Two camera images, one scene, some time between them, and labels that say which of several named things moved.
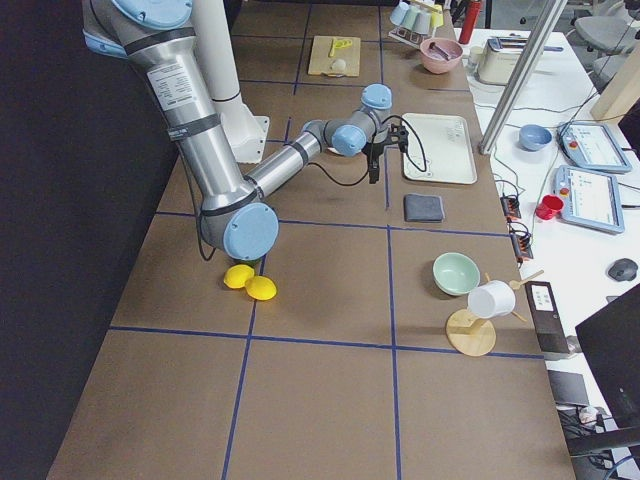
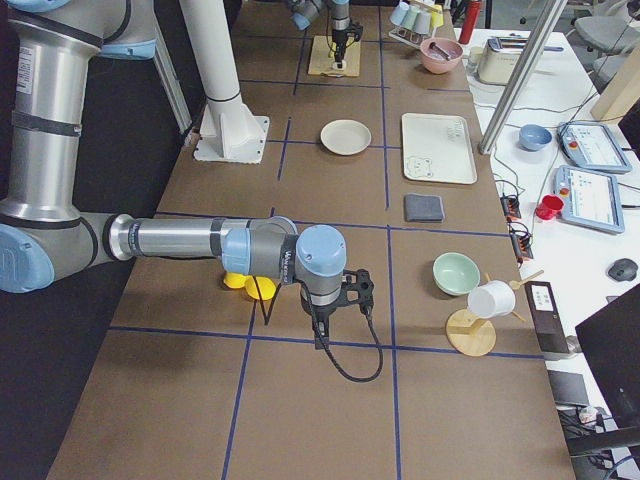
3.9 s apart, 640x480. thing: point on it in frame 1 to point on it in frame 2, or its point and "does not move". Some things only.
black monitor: (610, 339) does not move
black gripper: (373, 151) to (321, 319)
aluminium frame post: (522, 77) does not move
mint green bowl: (455, 273) does not move
